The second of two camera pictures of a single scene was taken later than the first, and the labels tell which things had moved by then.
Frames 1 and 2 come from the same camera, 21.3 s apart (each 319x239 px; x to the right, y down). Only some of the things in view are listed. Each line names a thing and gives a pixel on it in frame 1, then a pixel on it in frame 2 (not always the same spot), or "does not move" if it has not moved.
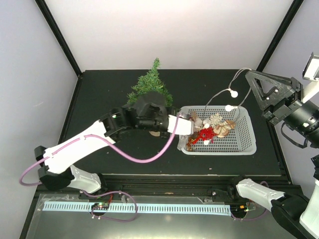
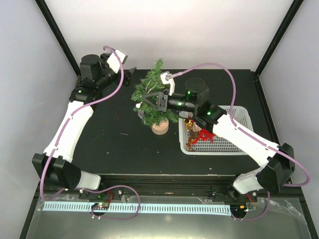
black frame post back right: x=291 y=14 does not move
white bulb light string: x=234 y=93 → x=138 y=105
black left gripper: x=164 y=136 → x=128 y=76
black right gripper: x=281 y=89 → x=163 y=97
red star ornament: x=205 y=134 does not move
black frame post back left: x=59 y=36 does not move
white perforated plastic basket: x=240 y=140 does not move
